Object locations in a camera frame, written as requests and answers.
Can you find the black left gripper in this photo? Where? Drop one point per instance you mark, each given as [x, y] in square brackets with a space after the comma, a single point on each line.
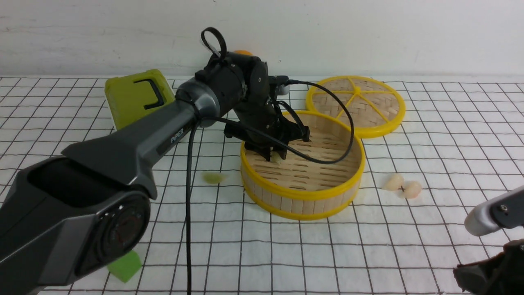
[269, 116]

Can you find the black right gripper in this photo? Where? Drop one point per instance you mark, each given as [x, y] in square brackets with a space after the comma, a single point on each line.
[502, 274]

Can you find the pale green dumpling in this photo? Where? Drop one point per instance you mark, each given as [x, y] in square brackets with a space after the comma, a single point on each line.
[213, 178]
[276, 158]

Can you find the pinkish white dumpling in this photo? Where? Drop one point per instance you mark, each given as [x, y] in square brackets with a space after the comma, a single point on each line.
[410, 190]

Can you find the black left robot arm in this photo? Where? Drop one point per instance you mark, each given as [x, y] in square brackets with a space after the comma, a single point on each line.
[70, 215]

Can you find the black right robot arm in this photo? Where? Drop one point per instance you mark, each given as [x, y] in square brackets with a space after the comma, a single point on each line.
[503, 212]

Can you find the bamboo steamer tray yellow rim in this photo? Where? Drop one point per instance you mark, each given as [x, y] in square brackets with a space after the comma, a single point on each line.
[298, 189]

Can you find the bamboo steamer lid yellow rim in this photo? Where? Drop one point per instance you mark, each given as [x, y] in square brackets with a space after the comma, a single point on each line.
[376, 108]

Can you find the orange toy fruit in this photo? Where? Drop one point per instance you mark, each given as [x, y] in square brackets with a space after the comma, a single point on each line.
[243, 52]

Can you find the white grid tablecloth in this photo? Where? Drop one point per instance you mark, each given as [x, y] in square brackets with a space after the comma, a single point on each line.
[461, 138]

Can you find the green lidded white box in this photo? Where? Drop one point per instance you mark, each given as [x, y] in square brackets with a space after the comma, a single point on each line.
[132, 97]

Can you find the green foam cube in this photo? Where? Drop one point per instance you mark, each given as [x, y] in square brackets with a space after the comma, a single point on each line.
[125, 267]

